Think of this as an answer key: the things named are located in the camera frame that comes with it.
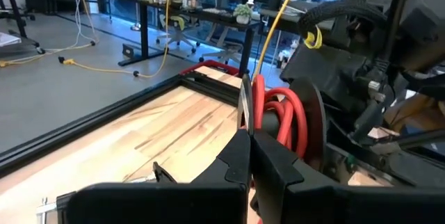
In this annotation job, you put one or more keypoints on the small potted plant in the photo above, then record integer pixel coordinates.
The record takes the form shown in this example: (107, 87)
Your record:
(242, 12)

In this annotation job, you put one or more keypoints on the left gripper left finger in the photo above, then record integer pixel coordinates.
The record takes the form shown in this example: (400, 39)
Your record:
(174, 206)

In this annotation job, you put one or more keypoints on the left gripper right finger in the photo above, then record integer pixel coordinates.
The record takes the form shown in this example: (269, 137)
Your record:
(330, 206)

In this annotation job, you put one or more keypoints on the grey office chair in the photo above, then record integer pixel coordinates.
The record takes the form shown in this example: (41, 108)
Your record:
(179, 31)

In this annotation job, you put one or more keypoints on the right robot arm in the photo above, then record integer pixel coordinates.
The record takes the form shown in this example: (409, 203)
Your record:
(400, 25)

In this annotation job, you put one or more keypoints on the black standing desk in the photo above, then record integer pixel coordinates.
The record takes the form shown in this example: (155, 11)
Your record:
(194, 12)

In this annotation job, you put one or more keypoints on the red plastic bin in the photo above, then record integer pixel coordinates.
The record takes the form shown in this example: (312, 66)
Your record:
(212, 66)

